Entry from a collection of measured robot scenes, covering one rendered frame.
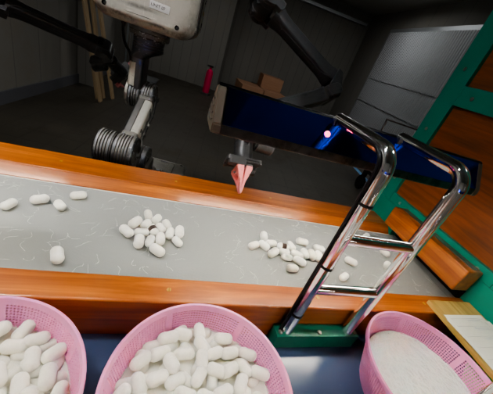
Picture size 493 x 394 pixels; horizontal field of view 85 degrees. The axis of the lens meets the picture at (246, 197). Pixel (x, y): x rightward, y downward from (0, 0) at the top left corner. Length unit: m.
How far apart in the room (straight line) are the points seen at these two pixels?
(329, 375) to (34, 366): 0.50
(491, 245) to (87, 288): 0.95
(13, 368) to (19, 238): 0.25
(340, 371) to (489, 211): 0.60
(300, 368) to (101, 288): 0.40
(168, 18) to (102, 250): 0.75
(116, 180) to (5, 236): 0.27
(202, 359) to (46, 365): 0.21
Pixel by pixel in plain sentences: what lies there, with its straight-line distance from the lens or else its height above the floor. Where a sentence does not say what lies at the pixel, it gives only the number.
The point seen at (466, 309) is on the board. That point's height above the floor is 0.78.
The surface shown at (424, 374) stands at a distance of 0.73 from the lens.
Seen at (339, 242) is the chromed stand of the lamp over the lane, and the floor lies 0.96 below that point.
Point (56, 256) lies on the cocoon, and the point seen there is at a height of 0.76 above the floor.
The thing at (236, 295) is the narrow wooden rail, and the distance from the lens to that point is 0.56.
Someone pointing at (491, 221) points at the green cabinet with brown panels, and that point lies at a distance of 0.98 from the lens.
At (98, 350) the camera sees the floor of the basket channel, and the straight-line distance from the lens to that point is 0.57.
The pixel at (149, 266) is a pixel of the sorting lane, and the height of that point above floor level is 0.74.
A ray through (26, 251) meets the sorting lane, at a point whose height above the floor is 0.74.
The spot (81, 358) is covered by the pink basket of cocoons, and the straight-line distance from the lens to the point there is 0.46.
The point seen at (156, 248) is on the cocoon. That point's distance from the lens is 0.61.
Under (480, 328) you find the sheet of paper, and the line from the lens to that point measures 0.91.
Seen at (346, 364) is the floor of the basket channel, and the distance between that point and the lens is 0.70.
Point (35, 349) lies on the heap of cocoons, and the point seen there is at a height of 0.74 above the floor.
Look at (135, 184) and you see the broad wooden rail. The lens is 0.80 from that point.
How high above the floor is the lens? 1.17
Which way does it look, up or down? 28 degrees down
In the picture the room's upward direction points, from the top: 20 degrees clockwise
